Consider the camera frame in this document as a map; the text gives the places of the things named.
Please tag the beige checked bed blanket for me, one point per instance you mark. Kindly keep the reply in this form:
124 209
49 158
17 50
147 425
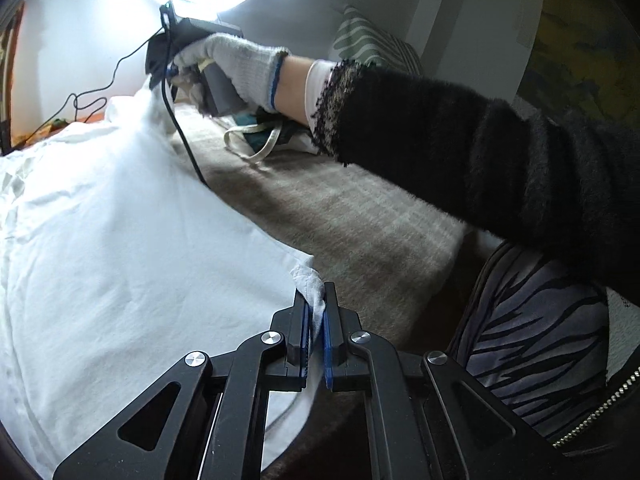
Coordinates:
394 259

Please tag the zebra striped trousers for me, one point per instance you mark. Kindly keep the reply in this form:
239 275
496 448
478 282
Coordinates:
561 352

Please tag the cream and green cloth pile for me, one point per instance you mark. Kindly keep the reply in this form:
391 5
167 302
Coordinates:
256 137

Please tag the green striped pillow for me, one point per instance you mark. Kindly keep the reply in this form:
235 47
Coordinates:
361 40

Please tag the orange patterned bed sheet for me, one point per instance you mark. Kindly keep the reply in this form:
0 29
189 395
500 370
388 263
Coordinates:
53 127

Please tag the white t-shirt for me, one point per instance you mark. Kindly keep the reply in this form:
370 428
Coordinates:
116 262

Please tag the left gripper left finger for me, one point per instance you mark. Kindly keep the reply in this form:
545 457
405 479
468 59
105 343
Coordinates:
289 372

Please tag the right forearm black sleeve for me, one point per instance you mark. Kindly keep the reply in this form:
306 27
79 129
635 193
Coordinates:
569 190

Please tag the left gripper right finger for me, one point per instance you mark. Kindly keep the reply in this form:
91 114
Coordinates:
342 369

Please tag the right hand white glove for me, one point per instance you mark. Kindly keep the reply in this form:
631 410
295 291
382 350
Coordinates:
253 69

